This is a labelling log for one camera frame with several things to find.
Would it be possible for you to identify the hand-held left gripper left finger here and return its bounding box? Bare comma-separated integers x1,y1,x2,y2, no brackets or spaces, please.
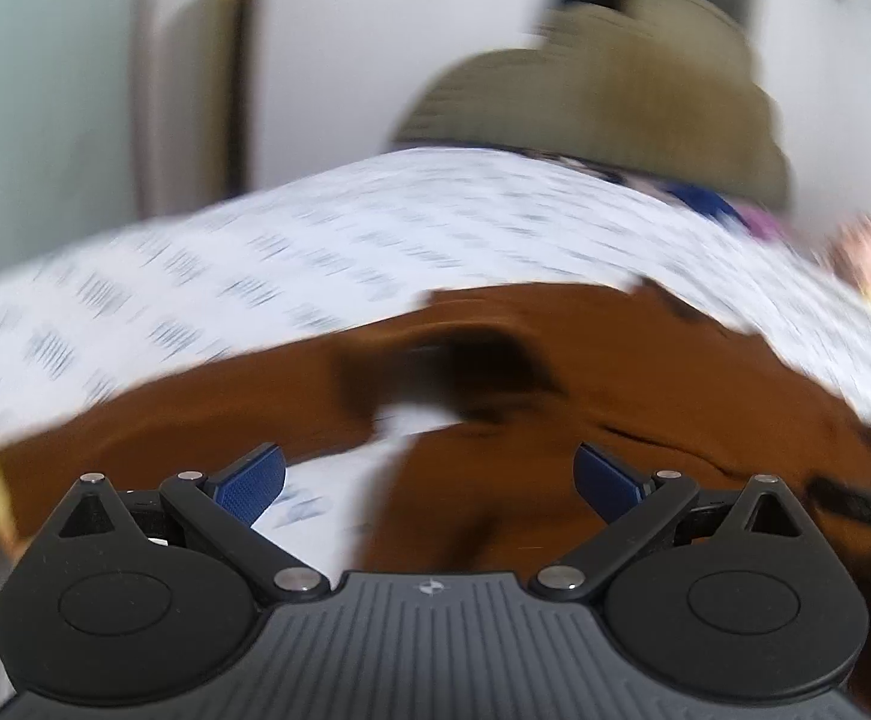
56,442,329,605

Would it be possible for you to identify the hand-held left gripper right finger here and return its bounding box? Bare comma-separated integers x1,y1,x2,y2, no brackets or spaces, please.
529,444,807,605

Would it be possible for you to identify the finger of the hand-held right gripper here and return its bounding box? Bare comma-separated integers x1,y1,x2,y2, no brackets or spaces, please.
809,475,871,527

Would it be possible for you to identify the brown knit garment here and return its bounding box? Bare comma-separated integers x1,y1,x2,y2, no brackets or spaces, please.
0,281,871,717

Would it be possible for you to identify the white printed bedsheet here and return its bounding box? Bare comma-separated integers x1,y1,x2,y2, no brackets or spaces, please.
0,146,871,593

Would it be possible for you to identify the dark blue cloth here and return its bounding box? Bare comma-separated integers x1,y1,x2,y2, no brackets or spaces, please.
662,180,741,224

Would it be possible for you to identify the purple cloth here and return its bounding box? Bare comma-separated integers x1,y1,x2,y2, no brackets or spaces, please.
739,206,783,239

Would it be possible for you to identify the olive green padded headboard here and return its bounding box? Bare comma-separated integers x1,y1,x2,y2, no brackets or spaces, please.
389,0,794,208

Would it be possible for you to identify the white door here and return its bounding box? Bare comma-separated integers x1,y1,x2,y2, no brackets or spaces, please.
0,0,148,282

